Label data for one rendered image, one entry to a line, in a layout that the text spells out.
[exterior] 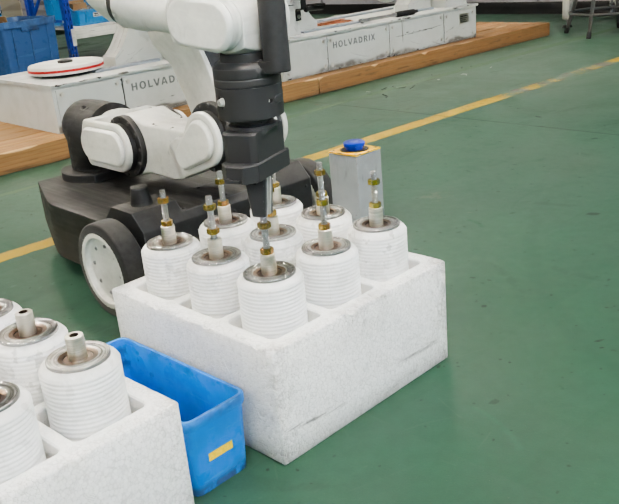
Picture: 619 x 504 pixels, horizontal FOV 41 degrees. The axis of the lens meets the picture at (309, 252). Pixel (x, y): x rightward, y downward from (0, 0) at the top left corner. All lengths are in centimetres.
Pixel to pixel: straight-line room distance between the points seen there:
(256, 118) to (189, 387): 42
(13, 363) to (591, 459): 76
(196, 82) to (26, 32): 413
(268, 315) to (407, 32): 349
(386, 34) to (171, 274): 322
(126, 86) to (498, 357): 231
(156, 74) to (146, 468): 261
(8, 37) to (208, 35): 469
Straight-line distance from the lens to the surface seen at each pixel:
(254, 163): 107
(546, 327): 155
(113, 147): 193
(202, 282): 123
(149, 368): 132
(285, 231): 132
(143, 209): 169
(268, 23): 104
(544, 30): 547
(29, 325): 110
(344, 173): 154
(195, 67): 168
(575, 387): 137
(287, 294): 114
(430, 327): 137
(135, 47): 363
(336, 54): 415
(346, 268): 122
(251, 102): 106
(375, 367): 128
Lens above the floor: 69
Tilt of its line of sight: 21 degrees down
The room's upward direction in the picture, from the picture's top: 5 degrees counter-clockwise
